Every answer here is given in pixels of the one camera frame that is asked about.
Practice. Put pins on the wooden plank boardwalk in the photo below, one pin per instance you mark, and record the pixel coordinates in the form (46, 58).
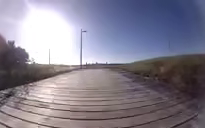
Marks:
(93, 96)

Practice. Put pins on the grass strip with scrub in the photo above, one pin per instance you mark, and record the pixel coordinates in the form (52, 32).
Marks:
(30, 75)

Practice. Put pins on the dry grass slope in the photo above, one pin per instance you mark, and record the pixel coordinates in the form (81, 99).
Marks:
(176, 71)

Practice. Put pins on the dark trees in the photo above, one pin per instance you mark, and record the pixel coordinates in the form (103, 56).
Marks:
(5, 55)

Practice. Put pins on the tall grey lamp post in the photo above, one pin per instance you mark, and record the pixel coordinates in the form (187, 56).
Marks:
(81, 50)

